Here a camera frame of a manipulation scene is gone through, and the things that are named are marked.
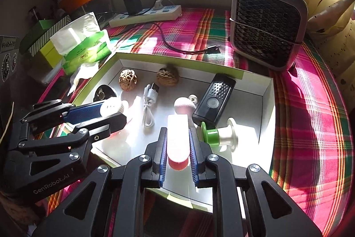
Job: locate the green and white cardboard box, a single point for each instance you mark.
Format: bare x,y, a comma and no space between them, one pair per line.
246,142

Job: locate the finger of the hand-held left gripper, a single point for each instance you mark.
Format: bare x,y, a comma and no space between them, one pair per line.
83,112
108,124

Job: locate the white power strip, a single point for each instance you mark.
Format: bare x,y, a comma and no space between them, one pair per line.
147,15

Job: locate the yellow-green box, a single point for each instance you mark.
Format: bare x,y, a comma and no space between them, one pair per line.
50,55

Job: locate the cream heart print pillow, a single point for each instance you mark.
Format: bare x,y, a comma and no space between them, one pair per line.
330,15

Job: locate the striped box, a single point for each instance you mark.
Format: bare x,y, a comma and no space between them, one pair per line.
48,34

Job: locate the grey desk heater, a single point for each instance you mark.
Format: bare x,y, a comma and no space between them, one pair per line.
267,23

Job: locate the crumpled white tissue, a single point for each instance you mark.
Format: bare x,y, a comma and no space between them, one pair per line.
83,74

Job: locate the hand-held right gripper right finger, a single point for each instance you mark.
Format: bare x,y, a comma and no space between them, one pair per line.
194,159

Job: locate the small white wheel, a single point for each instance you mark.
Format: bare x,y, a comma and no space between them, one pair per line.
192,99

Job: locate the pink bar clip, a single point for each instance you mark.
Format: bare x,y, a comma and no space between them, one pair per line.
179,137

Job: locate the pink plaid tablecloth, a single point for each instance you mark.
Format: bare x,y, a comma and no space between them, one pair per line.
305,114

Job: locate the black charger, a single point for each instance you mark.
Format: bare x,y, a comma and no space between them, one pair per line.
133,3

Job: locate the white plug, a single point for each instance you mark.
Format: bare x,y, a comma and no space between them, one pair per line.
160,3

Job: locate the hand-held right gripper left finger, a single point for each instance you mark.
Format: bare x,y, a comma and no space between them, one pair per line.
163,156

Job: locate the black remote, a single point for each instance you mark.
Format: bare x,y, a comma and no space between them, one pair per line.
213,98

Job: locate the white round knob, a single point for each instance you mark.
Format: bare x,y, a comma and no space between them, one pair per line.
183,106

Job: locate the black round gadget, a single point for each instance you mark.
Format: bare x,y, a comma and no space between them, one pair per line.
104,92

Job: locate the green tissue pack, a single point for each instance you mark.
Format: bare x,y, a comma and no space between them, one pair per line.
83,42

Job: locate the black printed carton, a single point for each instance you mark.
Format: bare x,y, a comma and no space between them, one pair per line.
8,59

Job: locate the pitted light walnut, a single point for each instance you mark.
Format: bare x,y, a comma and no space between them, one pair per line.
128,79

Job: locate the green and white spool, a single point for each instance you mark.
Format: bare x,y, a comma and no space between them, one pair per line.
219,135

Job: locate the dark wrinkled walnut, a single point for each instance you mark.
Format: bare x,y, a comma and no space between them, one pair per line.
167,76

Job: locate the dark green box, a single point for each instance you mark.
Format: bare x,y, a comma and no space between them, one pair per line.
36,31

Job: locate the white tape roll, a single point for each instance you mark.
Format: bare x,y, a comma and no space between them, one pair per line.
112,106

